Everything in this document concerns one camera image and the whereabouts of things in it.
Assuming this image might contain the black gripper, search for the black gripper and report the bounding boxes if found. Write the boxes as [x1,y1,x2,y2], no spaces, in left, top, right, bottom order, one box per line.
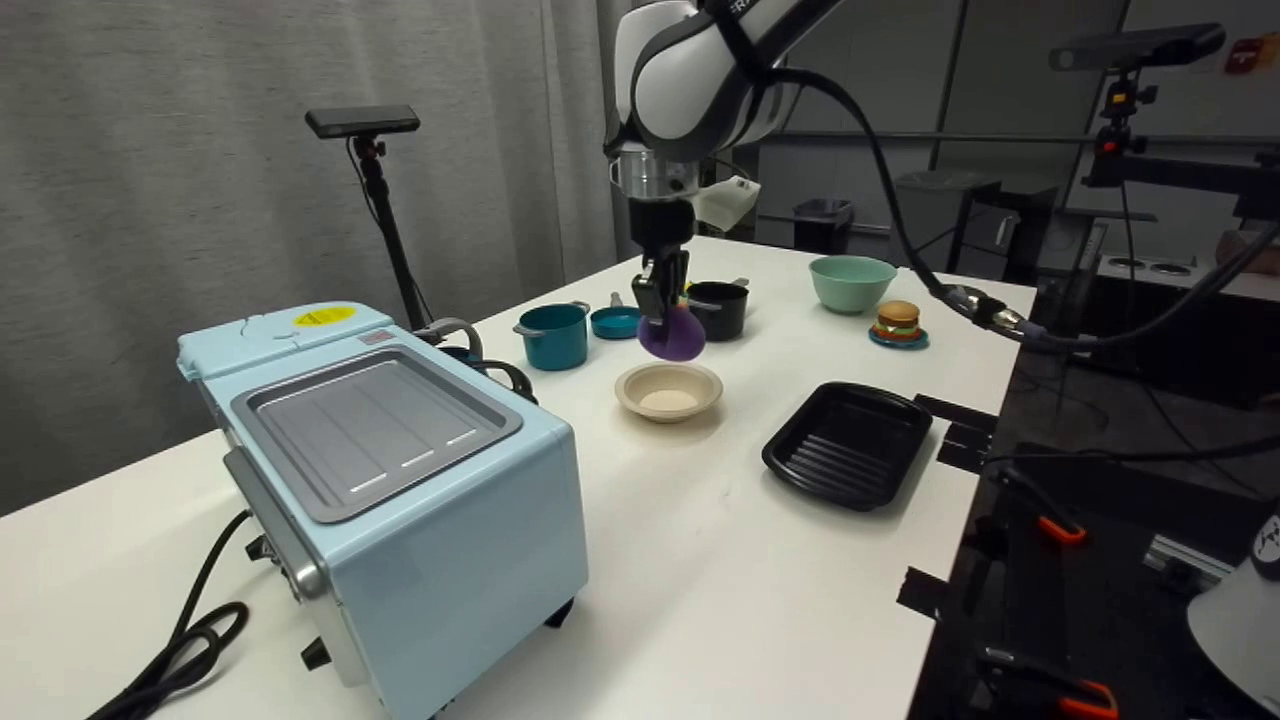
[628,201,696,321]

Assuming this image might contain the purple toy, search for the purple toy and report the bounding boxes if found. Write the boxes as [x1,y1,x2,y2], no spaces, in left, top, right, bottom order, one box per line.
[640,307,705,359]

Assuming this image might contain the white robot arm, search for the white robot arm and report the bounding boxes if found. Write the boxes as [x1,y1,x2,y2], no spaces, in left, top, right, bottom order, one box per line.
[604,0,839,324]

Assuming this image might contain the beige bowl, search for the beige bowl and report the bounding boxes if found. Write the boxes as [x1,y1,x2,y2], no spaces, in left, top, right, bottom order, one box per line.
[618,365,725,423]

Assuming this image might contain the teal toy pot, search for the teal toy pot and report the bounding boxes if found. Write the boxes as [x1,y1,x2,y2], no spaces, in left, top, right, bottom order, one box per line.
[516,304,588,373]

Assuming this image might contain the mint green bowl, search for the mint green bowl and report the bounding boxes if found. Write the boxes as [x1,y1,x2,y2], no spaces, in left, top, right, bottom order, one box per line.
[808,255,896,318]

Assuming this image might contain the toy burger on plate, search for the toy burger on plate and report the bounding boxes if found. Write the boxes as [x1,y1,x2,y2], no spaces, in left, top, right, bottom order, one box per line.
[870,302,929,347]

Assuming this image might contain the black baking tray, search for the black baking tray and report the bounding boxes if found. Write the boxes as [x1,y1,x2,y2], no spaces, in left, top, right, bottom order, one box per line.
[761,385,933,511]

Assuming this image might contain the light blue toaster oven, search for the light blue toaster oven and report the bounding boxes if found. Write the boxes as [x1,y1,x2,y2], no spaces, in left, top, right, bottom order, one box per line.
[178,302,588,720]

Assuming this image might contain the black saucepan grey handle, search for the black saucepan grey handle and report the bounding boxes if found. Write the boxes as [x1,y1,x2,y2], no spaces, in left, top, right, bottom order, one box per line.
[689,280,748,340]

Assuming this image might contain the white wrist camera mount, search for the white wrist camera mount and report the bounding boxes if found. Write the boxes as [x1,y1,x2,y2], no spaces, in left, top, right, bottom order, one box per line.
[693,177,761,232]

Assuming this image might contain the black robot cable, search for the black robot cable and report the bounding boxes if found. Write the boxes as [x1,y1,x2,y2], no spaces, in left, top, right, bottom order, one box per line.
[716,0,1280,355]

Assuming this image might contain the black camera on stand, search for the black camera on stand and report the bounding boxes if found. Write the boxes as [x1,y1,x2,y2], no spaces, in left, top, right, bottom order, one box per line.
[306,104,428,327]

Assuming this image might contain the orange handled clamp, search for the orange handled clamp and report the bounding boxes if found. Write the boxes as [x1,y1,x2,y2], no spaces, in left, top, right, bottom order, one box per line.
[976,648,1120,720]
[998,465,1089,547]

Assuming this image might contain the black oven power cord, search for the black oven power cord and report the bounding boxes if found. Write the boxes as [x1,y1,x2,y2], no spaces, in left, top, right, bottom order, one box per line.
[84,510,259,720]

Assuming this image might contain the orange handled clamp near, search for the orange handled clamp near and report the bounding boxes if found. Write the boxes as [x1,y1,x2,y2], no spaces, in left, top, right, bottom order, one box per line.
[976,648,1120,720]

